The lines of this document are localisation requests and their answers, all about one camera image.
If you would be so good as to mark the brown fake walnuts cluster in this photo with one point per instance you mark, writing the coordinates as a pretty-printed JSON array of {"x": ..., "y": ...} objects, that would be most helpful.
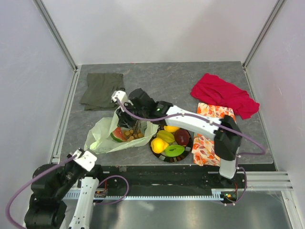
[{"x": 133, "y": 133}]

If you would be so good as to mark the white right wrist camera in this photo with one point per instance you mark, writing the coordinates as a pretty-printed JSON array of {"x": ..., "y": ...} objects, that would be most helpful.
[{"x": 120, "y": 98}]

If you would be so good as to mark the right aluminium frame post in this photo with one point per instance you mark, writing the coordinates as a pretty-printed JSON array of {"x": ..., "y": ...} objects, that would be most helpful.
[{"x": 263, "y": 32}]

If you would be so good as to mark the orange floral cloth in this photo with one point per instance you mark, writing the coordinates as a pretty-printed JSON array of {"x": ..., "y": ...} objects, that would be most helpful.
[{"x": 203, "y": 147}]

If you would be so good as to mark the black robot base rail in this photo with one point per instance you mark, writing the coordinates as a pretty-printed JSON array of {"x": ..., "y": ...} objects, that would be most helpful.
[{"x": 176, "y": 180}]

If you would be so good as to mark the grey slotted cable duct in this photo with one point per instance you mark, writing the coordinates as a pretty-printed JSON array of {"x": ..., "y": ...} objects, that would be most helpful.
[{"x": 216, "y": 195}]

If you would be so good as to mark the fake watermelon slice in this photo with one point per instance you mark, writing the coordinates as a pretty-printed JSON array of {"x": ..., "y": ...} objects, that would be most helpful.
[{"x": 117, "y": 135}]

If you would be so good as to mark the dark red fake apple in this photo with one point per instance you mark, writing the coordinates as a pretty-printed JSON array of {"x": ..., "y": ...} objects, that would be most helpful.
[{"x": 181, "y": 137}]

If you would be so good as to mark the pale green plastic bag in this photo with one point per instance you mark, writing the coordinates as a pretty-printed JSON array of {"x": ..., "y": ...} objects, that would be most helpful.
[{"x": 99, "y": 138}]

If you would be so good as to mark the cream plate with dark rim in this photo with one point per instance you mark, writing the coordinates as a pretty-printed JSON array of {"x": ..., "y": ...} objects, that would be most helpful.
[{"x": 163, "y": 157}]

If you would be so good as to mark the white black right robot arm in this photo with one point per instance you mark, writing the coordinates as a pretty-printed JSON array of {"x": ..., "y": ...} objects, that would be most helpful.
[{"x": 224, "y": 132}]

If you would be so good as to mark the yellow orange fake mango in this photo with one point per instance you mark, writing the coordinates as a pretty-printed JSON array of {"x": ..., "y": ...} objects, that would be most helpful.
[{"x": 171, "y": 129}]

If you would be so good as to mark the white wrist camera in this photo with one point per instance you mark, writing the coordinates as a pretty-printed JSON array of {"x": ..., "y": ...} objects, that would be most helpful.
[
  {"x": 85, "y": 159},
  {"x": 120, "y": 98}
]

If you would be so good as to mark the left aluminium frame post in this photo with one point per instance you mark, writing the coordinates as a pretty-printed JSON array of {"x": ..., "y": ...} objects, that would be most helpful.
[{"x": 54, "y": 31}]

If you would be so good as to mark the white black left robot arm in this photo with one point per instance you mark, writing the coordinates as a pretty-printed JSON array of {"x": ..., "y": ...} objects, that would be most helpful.
[{"x": 52, "y": 183}]

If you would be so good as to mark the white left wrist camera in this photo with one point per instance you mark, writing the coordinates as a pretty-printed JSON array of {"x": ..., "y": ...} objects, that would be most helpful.
[{"x": 85, "y": 159}]

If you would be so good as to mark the aluminium frame post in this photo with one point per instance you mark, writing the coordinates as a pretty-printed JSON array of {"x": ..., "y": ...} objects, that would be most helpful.
[
  {"x": 263, "y": 32},
  {"x": 54, "y": 31}
]

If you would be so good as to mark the yellow fake pear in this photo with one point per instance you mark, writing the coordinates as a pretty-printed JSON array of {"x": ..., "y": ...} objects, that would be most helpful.
[{"x": 158, "y": 145}]

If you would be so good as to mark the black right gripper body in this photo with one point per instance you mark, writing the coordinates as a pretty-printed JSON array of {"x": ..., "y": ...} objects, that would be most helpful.
[{"x": 127, "y": 119}]

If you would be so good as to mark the yellow fake starfruit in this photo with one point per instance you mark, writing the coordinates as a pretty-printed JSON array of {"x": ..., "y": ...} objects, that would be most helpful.
[{"x": 165, "y": 136}]

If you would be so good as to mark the dark olive cloth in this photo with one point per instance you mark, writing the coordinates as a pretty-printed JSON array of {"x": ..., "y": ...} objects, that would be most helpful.
[{"x": 101, "y": 86}]

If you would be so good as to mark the red cloth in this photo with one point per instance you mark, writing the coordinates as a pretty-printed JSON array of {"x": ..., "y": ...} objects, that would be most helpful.
[{"x": 213, "y": 90}]

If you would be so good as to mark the green fake starfruit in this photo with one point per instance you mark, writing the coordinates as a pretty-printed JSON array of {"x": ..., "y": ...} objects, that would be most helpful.
[{"x": 174, "y": 150}]

